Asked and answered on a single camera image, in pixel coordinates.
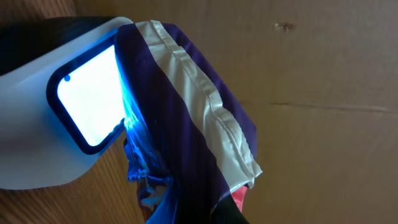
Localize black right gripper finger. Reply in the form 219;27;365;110
211;195;249;224

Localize red purple pad pack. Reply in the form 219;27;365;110
114;21;262;223

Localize white barcode scanner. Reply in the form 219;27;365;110
1;17;130;190

